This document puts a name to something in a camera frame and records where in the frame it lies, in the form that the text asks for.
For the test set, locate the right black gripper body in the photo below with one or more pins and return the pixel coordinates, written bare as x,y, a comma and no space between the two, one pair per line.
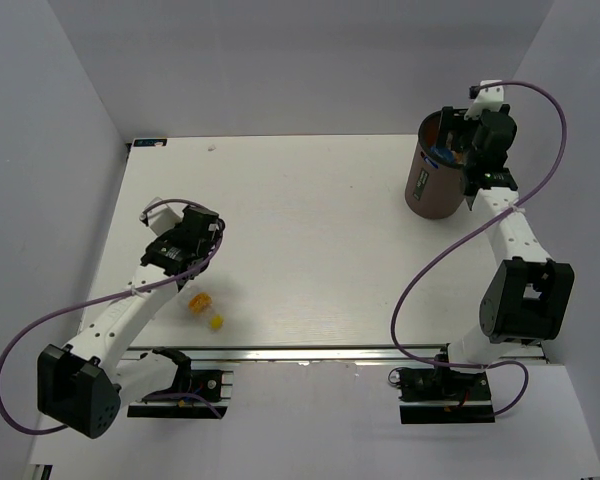
471,157

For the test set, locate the blue corner sticker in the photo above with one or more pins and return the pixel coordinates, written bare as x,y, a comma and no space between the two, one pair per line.
149,142

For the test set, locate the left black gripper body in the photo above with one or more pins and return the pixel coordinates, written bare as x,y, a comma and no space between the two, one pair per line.
168,237

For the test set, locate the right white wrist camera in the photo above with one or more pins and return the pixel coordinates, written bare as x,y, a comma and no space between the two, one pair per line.
488,95

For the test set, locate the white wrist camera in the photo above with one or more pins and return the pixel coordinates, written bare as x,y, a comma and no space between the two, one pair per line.
488,95
159,217

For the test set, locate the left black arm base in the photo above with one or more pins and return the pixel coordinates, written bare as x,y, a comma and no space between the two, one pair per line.
165,383

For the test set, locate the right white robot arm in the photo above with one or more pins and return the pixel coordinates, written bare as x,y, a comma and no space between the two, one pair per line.
526,301

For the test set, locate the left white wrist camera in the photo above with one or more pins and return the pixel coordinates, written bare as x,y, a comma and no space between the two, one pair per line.
159,217

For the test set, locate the blue label clear bottle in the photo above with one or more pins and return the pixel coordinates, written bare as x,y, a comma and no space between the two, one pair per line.
442,155

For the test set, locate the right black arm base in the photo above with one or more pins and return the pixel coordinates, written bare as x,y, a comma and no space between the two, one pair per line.
440,395

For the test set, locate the aluminium table rail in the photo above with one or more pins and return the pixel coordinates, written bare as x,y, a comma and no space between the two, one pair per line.
530,355

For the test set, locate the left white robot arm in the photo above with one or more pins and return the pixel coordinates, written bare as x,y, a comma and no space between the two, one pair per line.
84,384

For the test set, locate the brown plastic bin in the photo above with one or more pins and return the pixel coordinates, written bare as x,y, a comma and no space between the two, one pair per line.
433,189

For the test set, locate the small yellow cap bottle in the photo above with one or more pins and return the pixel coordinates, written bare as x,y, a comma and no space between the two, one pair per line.
199,305

